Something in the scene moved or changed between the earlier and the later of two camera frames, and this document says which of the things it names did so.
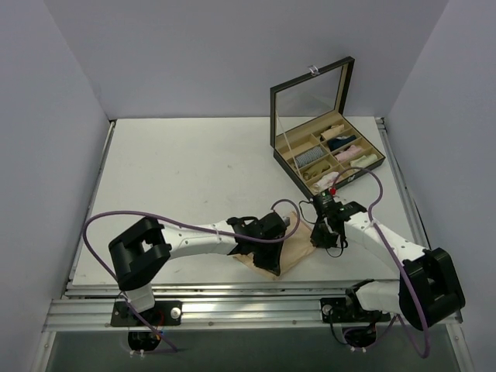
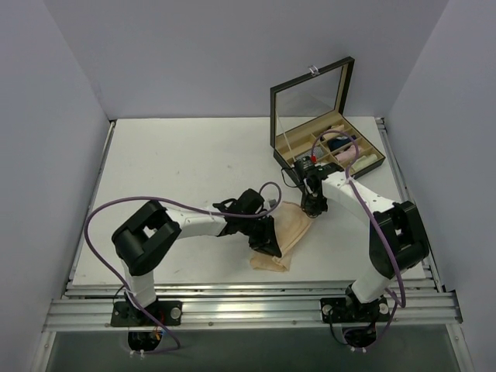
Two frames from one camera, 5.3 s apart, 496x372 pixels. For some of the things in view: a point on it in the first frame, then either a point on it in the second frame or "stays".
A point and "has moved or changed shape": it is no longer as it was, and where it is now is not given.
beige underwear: x=294 y=249 has moved or changed shape
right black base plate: x=343 y=310 stays
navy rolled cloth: x=334 y=142 stays
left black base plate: x=164 y=313 stays
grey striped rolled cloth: x=309 y=156 stays
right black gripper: x=323 y=233 to x=312 y=198
